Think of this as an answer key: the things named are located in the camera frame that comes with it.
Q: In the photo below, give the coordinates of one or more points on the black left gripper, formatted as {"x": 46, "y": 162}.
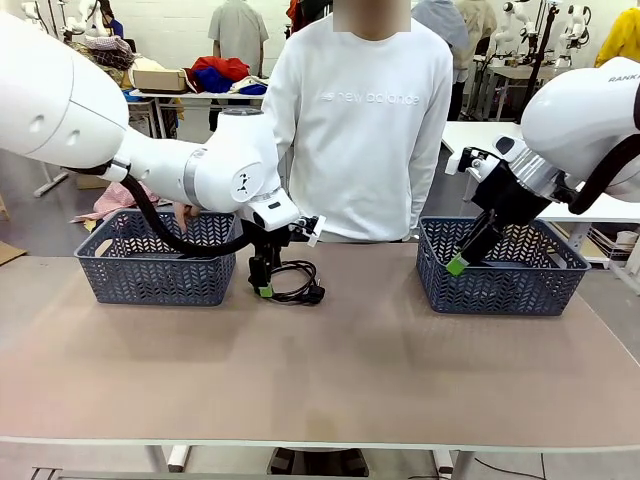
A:
{"x": 272, "y": 242}

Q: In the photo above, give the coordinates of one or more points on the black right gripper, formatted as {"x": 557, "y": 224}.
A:
{"x": 505, "y": 200}

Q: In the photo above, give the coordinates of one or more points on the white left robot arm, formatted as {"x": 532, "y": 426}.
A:
{"x": 50, "y": 100}

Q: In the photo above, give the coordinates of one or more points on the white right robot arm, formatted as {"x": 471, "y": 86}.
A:
{"x": 575, "y": 110}

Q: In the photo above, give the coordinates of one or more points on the person's left forearm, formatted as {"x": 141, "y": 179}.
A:
{"x": 425, "y": 185}

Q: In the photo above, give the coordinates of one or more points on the person's right hand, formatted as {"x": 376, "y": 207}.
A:
{"x": 186, "y": 212}

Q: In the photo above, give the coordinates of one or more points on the grey-blue plastic lattice basket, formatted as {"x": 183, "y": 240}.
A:
{"x": 500, "y": 295}
{"x": 150, "y": 285}

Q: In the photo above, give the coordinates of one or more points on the person in white sweatshirt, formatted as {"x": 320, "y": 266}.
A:
{"x": 360, "y": 150}

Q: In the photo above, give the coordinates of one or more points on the pink cloth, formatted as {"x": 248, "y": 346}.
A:
{"x": 115, "y": 200}

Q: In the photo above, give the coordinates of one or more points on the blue cloth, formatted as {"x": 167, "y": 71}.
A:
{"x": 212, "y": 80}

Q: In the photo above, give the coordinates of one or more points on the white table with clothes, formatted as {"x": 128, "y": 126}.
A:
{"x": 150, "y": 95}

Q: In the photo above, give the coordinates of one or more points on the red cloth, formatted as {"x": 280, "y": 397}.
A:
{"x": 220, "y": 64}

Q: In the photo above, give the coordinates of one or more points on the white table leg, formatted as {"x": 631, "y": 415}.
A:
{"x": 447, "y": 460}
{"x": 177, "y": 456}

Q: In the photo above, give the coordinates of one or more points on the bystander in beige top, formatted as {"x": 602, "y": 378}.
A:
{"x": 477, "y": 25}

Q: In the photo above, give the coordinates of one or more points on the brown cardboard box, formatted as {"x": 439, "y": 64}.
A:
{"x": 160, "y": 80}

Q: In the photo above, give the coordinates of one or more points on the white humanoid robot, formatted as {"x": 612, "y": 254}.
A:
{"x": 512, "y": 25}
{"x": 85, "y": 20}
{"x": 572, "y": 30}

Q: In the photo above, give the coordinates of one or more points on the bystander in grey-blue jacket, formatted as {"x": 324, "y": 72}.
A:
{"x": 442, "y": 20}

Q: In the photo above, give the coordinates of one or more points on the bystander in grey shirt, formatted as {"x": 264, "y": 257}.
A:
{"x": 237, "y": 35}

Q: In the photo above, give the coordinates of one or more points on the bystander in yellow jacket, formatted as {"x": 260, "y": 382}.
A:
{"x": 620, "y": 40}

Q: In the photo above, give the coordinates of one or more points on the flat cardboard sheet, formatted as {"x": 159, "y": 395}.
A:
{"x": 10, "y": 252}

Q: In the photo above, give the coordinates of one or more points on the pile of patterned clothes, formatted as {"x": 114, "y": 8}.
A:
{"x": 107, "y": 55}

